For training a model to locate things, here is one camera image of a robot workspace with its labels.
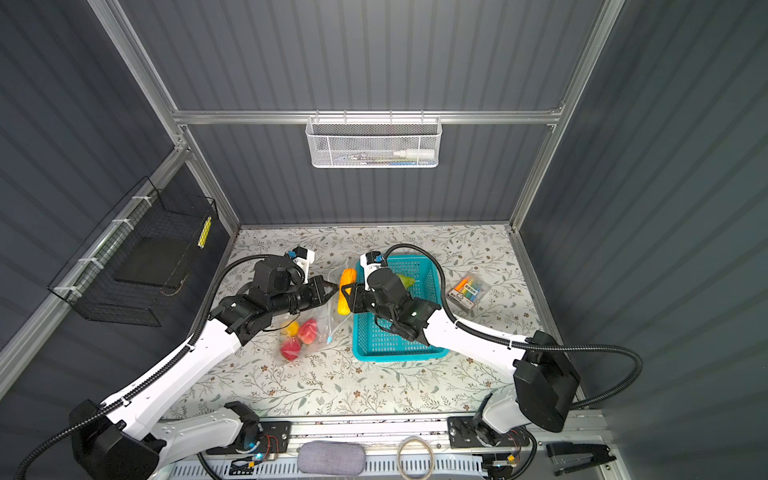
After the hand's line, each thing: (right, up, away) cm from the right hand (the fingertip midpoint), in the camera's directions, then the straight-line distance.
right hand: (347, 291), depth 76 cm
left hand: (-1, +2, -2) cm, 3 cm away
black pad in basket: (-50, +8, +1) cm, 50 cm away
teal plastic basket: (+6, -17, +13) cm, 22 cm away
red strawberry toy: (-18, -18, +11) cm, 28 cm away
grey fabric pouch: (-2, -37, -8) cm, 38 cm away
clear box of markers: (+38, -3, +23) cm, 44 cm away
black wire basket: (-52, +4, -14) cm, 54 cm away
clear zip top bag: (-3, -7, -5) cm, 9 cm away
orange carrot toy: (0, +4, -1) cm, 4 cm away
